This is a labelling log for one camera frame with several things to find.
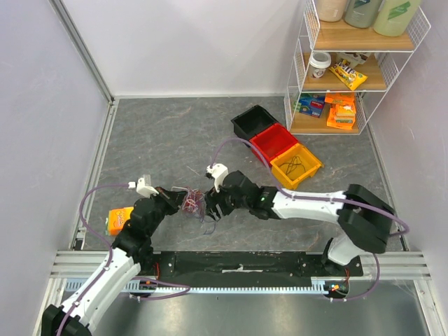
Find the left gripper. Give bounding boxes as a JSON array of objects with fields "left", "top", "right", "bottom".
[{"left": 146, "top": 185, "right": 187, "bottom": 236}]

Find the red white wire bundle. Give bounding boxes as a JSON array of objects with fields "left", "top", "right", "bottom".
[{"left": 171, "top": 186, "right": 211, "bottom": 223}]

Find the dark blue wire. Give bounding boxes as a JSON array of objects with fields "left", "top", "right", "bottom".
[{"left": 201, "top": 213, "right": 217, "bottom": 236}]

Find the black wire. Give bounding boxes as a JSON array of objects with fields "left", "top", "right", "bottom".
[{"left": 281, "top": 153, "right": 311, "bottom": 178}]

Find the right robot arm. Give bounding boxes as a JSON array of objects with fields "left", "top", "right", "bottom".
[{"left": 205, "top": 164, "right": 395, "bottom": 276}]

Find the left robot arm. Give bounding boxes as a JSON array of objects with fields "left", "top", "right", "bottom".
[{"left": 41, "top": 187, "right": 187, "bottom": 335}]

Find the red plastic bin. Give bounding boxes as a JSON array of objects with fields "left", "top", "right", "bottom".
[{"left": 249, "top": 123, "right": 299, "bottom": 166}]

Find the yellow plastic bin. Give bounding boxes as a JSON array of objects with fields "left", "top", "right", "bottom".
[{"left": 271, "top": 143, "right": 324, "bottom": 190}]

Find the black plastic bin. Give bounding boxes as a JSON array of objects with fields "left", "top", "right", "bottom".
[{"left": 231, "top": 105, "right": 278, "bottom": 141}]

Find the blue green box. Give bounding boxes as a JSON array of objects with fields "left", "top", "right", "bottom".
[{"left": 291, "top": 93, "right": 325, "bottom": 118}]

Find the orange snack packs stack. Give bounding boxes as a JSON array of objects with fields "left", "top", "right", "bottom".
[{"left": 325, "top": 92, "right": 356, "bottom": 130}]

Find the white paper coffee cup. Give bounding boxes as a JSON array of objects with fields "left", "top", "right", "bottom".
[{"left": 309, "top": 52, "right": 332, "bottom": 79}]

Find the yellow candy bag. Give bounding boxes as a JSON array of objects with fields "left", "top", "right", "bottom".
[{"left": 329, "top": 61, "right": 368, "bottom": 91}]

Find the brown white snack box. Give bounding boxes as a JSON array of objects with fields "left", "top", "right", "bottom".
[{"left": 335, "top": 52, "right": 372, "bottom": 69}]

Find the beige bottle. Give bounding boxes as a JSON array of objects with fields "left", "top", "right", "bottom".
[{"left": 316, "top": 0, "right": 348, "bottom": 22}]

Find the grey green bottle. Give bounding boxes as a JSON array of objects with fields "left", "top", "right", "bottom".
[{"left": 344, "top": 0, "right": 382, "bottom": 29}]

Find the light green bottle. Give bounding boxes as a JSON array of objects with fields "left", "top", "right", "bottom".
[{"left": 373, "top": 0, "right": 421, "bottom": 37}]

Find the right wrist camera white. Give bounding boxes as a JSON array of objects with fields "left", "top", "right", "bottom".
[{"left": 206, "top": 163, "right": 228, "bottom": 193}]

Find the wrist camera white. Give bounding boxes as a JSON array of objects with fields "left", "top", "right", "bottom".
[
  {"left": 127, "top": 174, "right": 159, "bottom": 198},
  {"left": 206, "top": 163, "right": 228, "bottom": 193}
]

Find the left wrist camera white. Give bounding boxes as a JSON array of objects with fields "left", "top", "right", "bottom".
[{"left": 127, "top": 174, "right": 159, "bottom": 198}]

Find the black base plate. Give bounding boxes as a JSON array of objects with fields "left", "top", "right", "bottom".
[{"left": 139, "top": 251, "right": 363, "bottom": 286}]

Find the white slotted cable duct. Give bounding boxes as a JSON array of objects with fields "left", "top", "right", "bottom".
[{"left": 64, "top": 276, "right": 353, "bottom": 294}]

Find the white wire shelf rack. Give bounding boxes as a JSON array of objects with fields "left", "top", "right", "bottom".
[{"left": 284, "top": 1, "right": 431, "bottom": 134}]

